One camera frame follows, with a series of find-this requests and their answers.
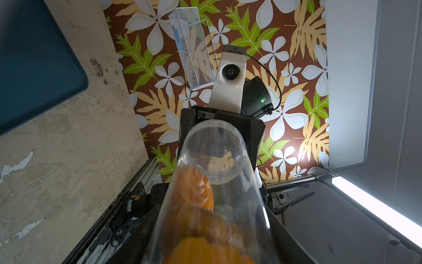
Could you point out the clear cookie jar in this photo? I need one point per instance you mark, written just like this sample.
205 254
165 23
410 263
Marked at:
213 212

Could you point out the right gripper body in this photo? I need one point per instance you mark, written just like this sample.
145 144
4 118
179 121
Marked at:
214 140

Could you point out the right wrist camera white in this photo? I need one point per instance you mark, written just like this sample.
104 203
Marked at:
229 81

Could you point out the white mesh basket right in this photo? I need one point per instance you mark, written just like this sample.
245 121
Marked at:
195 51

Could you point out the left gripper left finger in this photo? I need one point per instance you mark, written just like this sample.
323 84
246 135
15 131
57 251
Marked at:
133 250

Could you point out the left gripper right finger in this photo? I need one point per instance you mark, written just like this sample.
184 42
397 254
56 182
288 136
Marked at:
288 249

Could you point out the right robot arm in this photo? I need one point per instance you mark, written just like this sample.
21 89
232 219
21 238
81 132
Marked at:
256 99

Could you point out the teal plastic tray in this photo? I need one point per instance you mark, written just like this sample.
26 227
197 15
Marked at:
39 69

